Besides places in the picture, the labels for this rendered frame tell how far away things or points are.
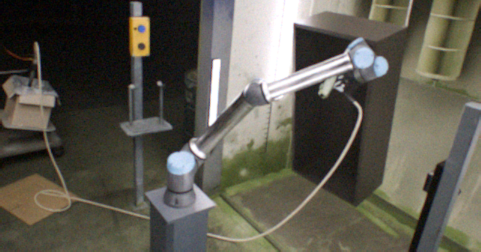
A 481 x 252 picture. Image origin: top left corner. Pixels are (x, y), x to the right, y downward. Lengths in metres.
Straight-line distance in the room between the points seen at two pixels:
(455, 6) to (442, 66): 0.46
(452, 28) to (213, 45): 1.81
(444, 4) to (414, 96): 0.93
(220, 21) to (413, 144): 2.00
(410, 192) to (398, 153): 0.37
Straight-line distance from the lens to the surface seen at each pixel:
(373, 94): 2.29
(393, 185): 3.54
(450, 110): 3.63
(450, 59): 3.30
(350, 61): 1.79
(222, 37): 2.80
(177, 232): 2.20
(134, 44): 2.66
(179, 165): 2.07
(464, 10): 3.26
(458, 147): 1.25
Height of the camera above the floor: 1.94
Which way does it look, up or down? 22 degrees down
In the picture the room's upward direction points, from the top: 6 degrees clockwise
